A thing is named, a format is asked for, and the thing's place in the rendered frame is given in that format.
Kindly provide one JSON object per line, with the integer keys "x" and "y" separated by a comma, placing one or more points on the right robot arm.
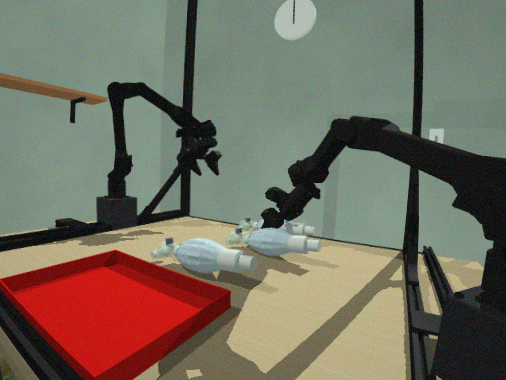
{"x": 182, "y": 117}

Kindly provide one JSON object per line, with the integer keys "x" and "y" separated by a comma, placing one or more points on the red tray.
{"x": 103, "y": 307}

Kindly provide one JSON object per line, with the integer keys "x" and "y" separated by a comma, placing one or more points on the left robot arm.
{"x": 479, "y": 181}

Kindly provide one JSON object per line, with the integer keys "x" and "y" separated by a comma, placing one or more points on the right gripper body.
{"x": 185, "y": 152}

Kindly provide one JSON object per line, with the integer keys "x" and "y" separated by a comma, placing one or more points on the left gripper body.
{"x": 288, "y": 210}

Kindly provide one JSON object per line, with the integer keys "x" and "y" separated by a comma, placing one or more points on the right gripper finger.
{"x": 192, "y": 164}
{"x": 213, "y": 165}

